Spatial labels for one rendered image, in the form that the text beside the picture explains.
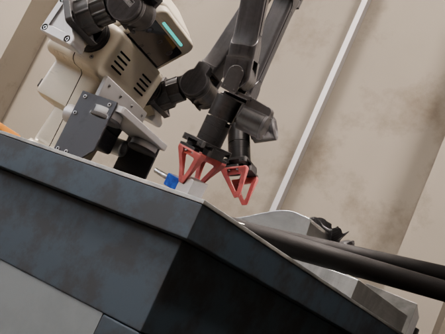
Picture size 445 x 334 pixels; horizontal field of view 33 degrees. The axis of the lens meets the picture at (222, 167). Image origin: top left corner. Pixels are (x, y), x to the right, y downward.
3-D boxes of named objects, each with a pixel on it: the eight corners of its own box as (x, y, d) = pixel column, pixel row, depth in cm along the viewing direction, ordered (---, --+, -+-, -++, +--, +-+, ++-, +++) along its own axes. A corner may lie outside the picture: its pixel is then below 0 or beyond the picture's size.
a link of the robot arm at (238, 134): (231, 128, 199) (224, 120, 194) (256, 124, 197) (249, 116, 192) (232, 152, 196) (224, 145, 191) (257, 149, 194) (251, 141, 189)
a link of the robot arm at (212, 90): (179, 87, 209) (172, 78, 204) (213, 75, 206) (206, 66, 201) (185, 115, 205) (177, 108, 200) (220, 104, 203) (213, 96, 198)
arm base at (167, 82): (160, 93, 213) (143, 74, 203) (187, 83, 211) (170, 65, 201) (165, 119, 210) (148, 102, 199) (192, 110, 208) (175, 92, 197)
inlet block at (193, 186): (142, 178, 164) (153, 156, 164) (157, 183, 168) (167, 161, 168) (183, 203, 156) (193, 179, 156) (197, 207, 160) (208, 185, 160)
